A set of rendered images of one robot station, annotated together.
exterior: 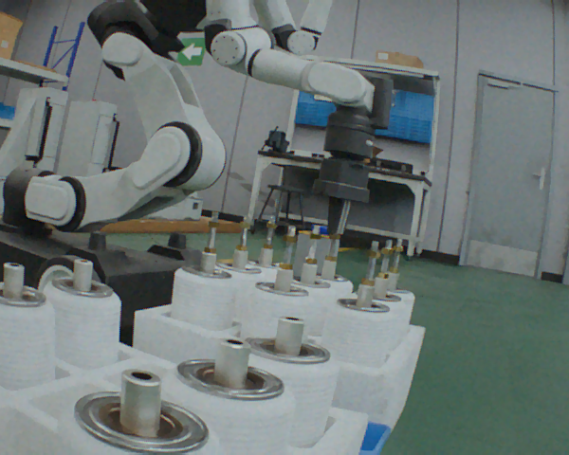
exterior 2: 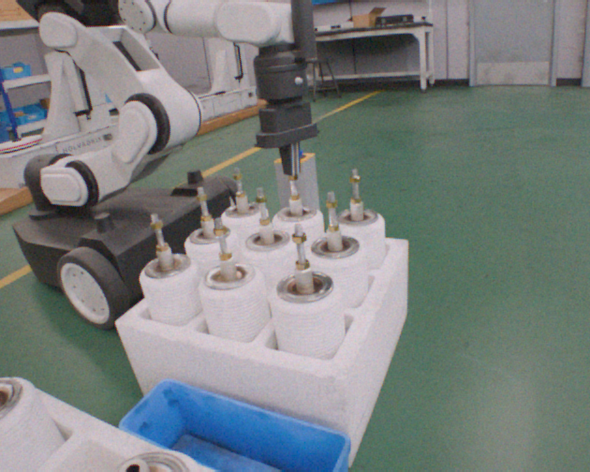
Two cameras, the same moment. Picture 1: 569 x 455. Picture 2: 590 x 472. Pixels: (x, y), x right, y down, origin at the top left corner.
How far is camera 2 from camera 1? 40 cm
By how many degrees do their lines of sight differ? 23
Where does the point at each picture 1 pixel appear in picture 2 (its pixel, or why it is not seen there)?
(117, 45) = (51, 29)
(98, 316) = (1, 441)
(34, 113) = (67, 73)
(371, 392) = (326, 391)
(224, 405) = not seen: outside the picture
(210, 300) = (171, 299)
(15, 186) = (33, 179)
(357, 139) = (285, 81)
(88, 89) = not seen: hidden behind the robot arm
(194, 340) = (165, 343)
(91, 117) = not seen: hidden behind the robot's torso
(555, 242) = (567, 49)
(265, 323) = (217, 318)
